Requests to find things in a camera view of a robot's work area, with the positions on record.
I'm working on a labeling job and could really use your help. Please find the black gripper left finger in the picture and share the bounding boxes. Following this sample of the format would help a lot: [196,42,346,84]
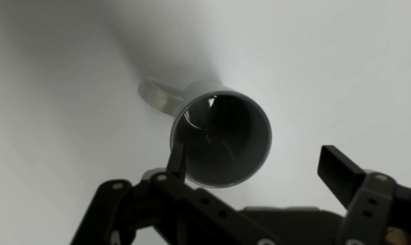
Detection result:
[68,141,281,245]

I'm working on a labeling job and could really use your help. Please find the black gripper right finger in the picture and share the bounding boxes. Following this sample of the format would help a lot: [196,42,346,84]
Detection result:
[316,144,411,245]

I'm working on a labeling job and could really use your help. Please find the white mug with dark interior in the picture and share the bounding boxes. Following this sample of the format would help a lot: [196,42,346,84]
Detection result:
[138,79,275,190]

